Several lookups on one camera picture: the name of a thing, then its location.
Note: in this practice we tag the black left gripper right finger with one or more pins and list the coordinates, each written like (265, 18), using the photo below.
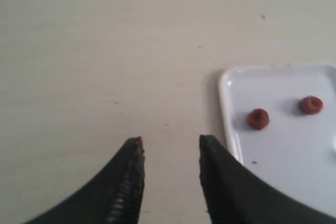
(233, 194)

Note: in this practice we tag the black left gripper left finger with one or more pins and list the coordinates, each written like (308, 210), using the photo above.
(114, 195)

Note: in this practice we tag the white rectangular plastic tray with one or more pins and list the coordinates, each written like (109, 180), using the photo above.
(295, 152)

